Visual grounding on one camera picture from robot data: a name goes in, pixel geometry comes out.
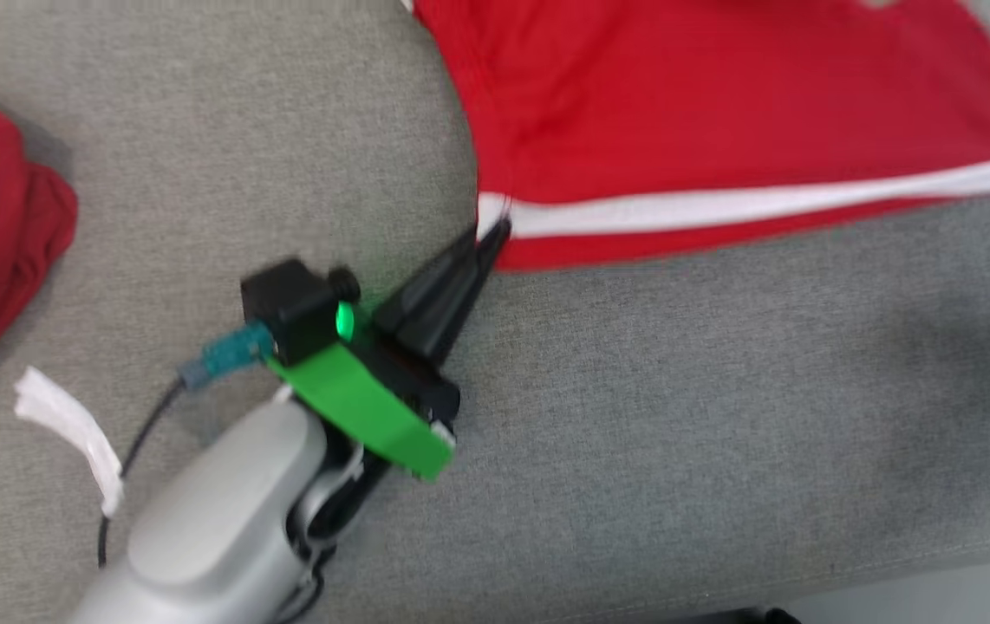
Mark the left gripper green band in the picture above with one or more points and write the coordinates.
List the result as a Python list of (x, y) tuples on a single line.
[(365, 407)]

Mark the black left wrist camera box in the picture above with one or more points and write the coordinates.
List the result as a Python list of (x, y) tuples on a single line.
[(287, 303)]

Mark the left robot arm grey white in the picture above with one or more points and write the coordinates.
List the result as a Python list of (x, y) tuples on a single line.
[(218, 503)]

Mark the red shorts white stripe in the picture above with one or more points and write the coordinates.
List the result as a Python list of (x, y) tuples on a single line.
[(677, 104)]

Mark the white tape tag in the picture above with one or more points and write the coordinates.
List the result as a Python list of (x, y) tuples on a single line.
[(70, 425)]

